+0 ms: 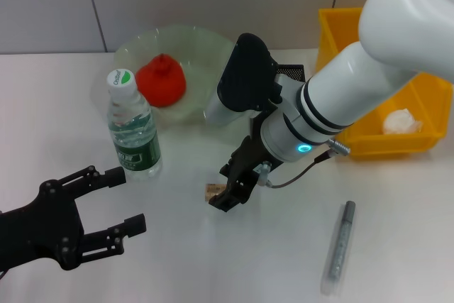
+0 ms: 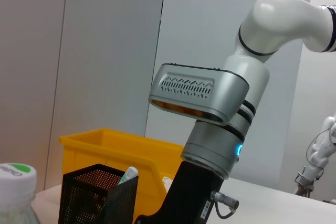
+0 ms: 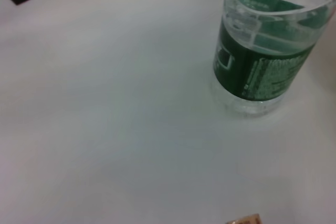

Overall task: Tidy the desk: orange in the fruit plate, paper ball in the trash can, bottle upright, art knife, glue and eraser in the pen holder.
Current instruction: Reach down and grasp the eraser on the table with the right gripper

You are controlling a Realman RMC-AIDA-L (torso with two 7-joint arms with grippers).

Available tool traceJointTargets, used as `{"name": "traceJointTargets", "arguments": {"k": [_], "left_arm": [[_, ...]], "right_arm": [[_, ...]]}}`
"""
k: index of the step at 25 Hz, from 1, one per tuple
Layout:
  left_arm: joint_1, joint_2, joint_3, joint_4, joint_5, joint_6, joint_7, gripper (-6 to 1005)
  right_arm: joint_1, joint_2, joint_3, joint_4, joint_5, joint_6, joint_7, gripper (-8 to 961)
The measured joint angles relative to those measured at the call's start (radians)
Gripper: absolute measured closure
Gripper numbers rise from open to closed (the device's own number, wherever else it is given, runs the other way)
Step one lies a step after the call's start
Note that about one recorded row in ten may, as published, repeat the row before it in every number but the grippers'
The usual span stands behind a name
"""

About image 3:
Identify tan eraser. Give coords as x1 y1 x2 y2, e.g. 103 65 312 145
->
226 213 263 224

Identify water bottle green label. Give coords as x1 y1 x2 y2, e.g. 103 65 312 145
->
212 0 336 119

